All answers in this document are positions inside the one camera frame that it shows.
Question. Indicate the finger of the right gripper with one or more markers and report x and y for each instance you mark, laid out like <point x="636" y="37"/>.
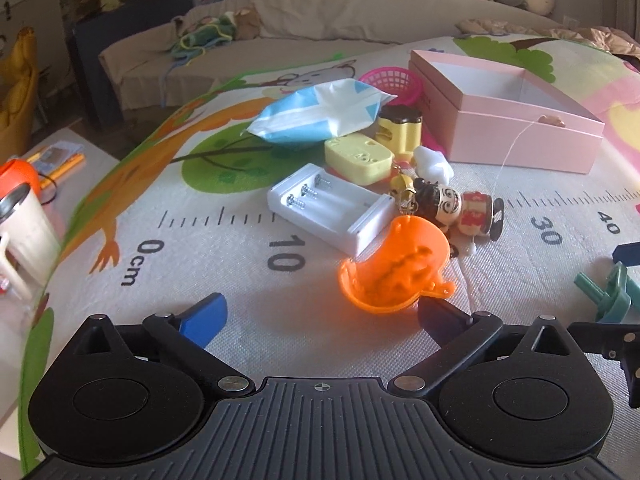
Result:
<point x="627" y="253"/>

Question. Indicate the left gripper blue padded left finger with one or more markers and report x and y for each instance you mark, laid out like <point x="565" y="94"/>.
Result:
<point x="202" y="322"/>

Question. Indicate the left gripper dark padded right finger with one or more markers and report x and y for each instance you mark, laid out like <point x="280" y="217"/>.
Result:
<point x="441" y="320"/>

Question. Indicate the teal plastic toy piece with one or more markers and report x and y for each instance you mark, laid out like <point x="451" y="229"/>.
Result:
<point x="616" y="299"/>

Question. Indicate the orange plastic toy cup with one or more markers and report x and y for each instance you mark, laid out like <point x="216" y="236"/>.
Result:
<point x="408" y="266"/>

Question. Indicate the chibi doll keychain figure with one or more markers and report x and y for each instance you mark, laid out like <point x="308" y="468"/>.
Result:
<point x="460" y="207"/>

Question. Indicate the white battery holder case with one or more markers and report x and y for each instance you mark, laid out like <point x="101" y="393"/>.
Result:
<point x="345" y="215"/>

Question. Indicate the yellow brown toy stool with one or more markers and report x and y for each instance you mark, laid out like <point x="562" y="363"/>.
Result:
<point x="399" y="128"/>

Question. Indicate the pink plastic toy basket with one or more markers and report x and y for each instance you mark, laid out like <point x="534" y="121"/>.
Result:
<point x="400" y="82"/>

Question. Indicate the orange round lid object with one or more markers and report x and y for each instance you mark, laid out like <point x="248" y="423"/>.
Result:
<point x="15" y="172"/>

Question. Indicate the colourful cartoon play mat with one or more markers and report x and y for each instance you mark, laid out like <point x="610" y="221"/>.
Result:
<point x="300" y="383"/>

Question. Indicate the white fluffy cloud toy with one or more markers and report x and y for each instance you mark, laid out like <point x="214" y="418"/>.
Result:
<point x="432" y="166"/>

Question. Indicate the white mug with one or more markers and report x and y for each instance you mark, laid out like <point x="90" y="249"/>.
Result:
<point x="28" y="236"/>

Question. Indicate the yellow cheese-shaped toy box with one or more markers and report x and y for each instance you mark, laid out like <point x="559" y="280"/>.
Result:
<point x="358" y="158"/>

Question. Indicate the pink cardboard box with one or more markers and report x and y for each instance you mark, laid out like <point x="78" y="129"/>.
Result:
<point x="490" y="113"/>

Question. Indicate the orange pencil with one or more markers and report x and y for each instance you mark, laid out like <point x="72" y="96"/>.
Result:
<point x="71" y="163"/>

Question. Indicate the crumpled brown blanket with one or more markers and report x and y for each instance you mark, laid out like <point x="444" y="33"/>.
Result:
<point x="607" y="39"/>

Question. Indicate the blue white tissue pack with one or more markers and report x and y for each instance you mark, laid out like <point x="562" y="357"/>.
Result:
<point x="321" y="112"/>

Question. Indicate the beige sofa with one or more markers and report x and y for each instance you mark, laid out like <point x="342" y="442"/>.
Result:
<point x="291" y="33"/>

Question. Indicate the green knitted cloth bundle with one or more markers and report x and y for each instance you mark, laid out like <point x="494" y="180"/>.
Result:
<point x="205" y="34"/>

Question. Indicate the yellow fabric bag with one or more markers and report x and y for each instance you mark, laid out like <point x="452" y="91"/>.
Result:
<point x="19" y="89"/>

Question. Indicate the gold bell keychain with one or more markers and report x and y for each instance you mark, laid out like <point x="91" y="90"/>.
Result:
<point x="404" y="194"/>

